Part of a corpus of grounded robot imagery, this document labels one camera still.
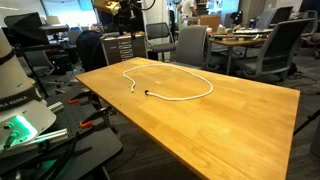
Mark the black stand leg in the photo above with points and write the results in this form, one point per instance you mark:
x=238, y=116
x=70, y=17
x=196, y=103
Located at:
x=306, y=121

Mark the brown cardboard box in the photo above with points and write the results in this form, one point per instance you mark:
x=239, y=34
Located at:
x=211, y=23

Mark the yellow wrist camera mount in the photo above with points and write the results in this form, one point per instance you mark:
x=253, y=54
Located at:
x=105, y=6

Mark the black panel on stand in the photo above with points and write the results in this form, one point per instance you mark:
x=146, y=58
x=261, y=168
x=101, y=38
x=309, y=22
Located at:
x=26, y=30

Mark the grey office chair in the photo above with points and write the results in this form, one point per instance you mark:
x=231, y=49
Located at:
x=280, y=40
x=191, y=43
x=38, y=60
x=313, y=36
x=266, y=18

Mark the silver aluminium extrusion bar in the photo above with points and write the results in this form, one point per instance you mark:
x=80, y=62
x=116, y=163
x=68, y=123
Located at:
x=56, y=107
x=53, y=135

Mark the black mesh office chair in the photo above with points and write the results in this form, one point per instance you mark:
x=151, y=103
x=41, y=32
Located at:
x=163, y=47

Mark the small white tape piece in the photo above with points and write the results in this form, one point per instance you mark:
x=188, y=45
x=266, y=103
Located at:
x=158, y=82

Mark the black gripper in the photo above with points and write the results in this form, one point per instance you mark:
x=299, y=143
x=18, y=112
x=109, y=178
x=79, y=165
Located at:
x=130, y=8

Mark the standing person white shirt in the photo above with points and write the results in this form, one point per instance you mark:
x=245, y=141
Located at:
x=188, y=8

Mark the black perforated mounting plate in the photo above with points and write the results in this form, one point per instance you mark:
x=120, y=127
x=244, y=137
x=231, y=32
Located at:
x=100, y=146

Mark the wooden office desk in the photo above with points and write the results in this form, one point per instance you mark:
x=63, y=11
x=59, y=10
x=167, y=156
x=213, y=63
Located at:
x=233, y=42

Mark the grey drawer cabinet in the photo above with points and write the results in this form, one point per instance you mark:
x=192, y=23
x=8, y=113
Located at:
x=123, y=50

